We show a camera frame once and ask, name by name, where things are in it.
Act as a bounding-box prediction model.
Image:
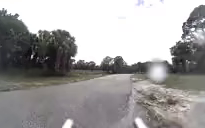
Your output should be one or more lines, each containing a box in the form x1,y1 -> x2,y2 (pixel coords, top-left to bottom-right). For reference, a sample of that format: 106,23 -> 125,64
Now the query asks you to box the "distant row of trees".
71,55 -> 173,74

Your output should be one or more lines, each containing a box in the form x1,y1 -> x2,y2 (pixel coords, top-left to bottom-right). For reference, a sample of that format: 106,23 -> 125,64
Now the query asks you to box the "grey asphalt path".
0,73 -> 148,128

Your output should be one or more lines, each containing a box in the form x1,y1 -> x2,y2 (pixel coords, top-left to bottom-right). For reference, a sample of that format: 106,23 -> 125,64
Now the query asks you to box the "clump of palm trees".
0,8 -> 79,75

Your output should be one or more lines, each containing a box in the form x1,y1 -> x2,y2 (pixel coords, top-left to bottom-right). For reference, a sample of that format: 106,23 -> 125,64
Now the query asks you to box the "patchy grass verge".
0,70 -> 111,94

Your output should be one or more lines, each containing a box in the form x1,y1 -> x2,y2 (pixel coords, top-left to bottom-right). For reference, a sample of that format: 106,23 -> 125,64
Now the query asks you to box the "robot's own part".
134,117 -> 148,128
61,118 -> 75,128

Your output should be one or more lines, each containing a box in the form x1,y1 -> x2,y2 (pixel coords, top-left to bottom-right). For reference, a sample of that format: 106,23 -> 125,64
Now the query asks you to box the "sandy grass verge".
129,73 -> 205,128

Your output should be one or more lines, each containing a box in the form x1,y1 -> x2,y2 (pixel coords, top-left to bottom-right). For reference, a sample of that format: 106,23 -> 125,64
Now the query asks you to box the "large dark tree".
169,3 -> 205,74

